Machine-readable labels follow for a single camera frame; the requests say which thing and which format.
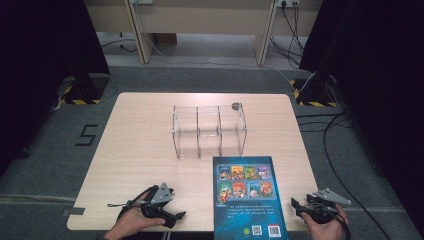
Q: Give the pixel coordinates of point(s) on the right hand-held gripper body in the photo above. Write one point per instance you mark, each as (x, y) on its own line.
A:
(321, 210)

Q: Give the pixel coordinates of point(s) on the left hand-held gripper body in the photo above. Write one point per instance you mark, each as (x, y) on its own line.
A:
(162, 195)

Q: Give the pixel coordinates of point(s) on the blue picture book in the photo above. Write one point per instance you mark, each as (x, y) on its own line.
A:
(248, 210)

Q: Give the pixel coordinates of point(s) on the clear acrylic book rack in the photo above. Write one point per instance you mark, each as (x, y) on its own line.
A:
(208, 133)

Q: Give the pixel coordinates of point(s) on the person's right hand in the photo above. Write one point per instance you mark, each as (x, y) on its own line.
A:
(328, 231)

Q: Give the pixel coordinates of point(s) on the person's left hand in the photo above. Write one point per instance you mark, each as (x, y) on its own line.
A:
(133, 221)

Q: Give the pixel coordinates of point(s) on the grey tape strip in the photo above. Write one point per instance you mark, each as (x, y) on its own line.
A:
(74, 211)

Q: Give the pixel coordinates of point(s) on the stand base with hazard tape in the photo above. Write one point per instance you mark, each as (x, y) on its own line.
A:
(85, 90)
(313, 95)

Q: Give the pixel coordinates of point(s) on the grey round table grommet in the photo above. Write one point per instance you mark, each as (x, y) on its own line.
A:
(236, 106)

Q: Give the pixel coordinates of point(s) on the dark curtain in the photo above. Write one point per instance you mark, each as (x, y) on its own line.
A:
(40, 66)
(380, 83)

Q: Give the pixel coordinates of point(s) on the beige wooden desk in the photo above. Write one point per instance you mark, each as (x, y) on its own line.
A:
(206, 16)

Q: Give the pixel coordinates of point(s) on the white wall socket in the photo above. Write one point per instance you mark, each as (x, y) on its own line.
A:
(288, 2)

